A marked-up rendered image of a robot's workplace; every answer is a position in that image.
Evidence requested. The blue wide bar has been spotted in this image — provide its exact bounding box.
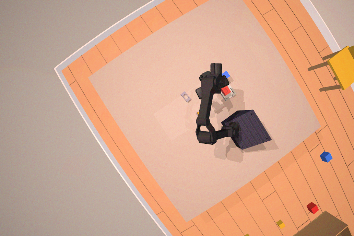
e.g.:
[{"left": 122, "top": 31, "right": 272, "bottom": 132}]
[{"left": 222, "top": 71, "right": 230, "bottom": 78}]

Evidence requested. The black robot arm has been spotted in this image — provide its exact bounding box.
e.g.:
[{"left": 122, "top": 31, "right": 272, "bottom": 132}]
[{"left": 196, "top": 63, "right": 241, "bottom": 145}]

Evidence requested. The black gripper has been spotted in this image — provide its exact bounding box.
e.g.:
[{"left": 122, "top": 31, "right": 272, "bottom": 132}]
[{"left": 196, "top": 75, "right": 229, "bottom": 99}]

